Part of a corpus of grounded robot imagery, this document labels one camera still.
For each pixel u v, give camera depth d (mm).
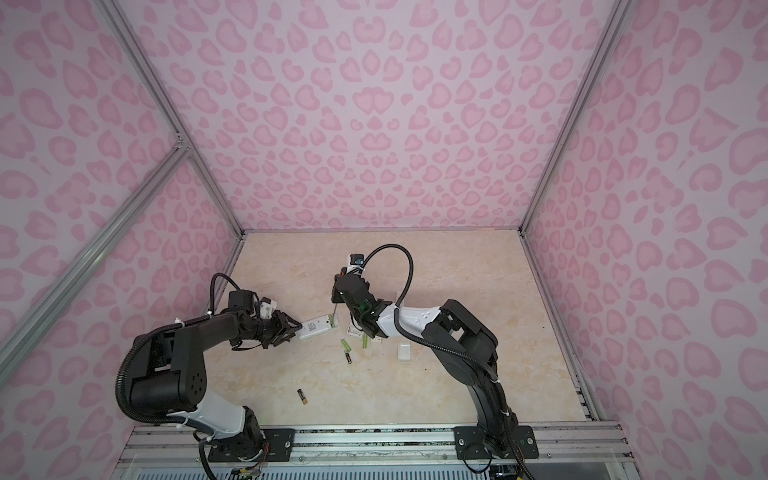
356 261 784
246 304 777
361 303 706
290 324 871
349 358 878
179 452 743
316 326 927
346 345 902
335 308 813
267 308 884
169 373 460
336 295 811
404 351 882
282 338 859
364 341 903
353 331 926
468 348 507
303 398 801
